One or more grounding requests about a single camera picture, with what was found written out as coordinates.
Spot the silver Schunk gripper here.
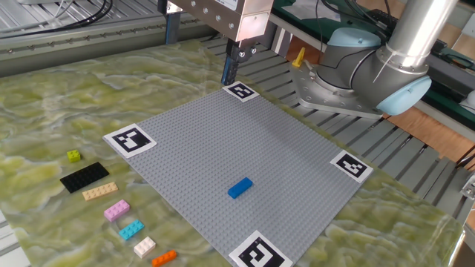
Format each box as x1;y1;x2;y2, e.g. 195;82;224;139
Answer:
157;0;275;86

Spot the light pink Lego brick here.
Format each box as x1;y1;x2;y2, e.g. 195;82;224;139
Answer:
103;199;131;223

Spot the grey Lego baseplate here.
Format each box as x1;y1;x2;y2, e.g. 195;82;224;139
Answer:
102;81;373;267

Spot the blue long Lego brick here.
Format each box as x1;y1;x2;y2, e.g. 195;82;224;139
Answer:
227;177;254;200

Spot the black Lego plate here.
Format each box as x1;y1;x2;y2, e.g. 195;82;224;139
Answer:
59;161;111;194

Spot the tan Lego plate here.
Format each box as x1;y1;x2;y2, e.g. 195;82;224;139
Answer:
82;181;119;202

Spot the cyan Lego brick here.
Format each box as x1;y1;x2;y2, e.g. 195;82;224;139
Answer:
118;219;145;241

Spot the white Lego brick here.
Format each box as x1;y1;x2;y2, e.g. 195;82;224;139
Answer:
133;236;157;260

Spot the orange narrow Lego brick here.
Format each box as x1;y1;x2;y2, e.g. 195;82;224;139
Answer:
151;249;178;267

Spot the small yellow plastic tool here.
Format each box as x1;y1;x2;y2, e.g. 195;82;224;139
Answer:
292;47;307;68

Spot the black keyboard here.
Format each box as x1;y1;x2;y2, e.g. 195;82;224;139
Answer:
365;7;400;30

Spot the spiral pattern fiducial marker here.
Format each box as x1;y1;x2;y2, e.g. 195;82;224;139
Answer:
228;230;294;267

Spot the grey aluminium table rail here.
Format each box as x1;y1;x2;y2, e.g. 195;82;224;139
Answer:
0;16;223;77

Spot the black cable bundle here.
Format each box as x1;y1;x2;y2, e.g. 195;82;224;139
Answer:
0;0;114;38

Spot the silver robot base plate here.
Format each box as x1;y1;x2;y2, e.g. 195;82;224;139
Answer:
289;61;385;119

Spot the white cable tie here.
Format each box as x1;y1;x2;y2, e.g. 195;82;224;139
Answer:
373;44;409;85

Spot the silver corner bracket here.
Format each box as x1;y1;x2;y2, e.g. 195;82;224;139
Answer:
461;175;475;202

